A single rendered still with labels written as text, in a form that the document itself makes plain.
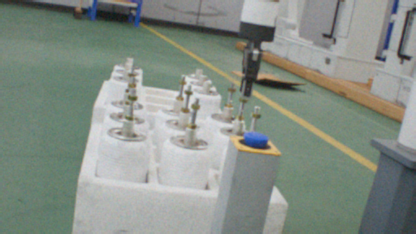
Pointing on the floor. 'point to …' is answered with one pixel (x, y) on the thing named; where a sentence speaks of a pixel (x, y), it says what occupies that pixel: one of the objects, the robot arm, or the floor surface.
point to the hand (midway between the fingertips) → (245, 89)
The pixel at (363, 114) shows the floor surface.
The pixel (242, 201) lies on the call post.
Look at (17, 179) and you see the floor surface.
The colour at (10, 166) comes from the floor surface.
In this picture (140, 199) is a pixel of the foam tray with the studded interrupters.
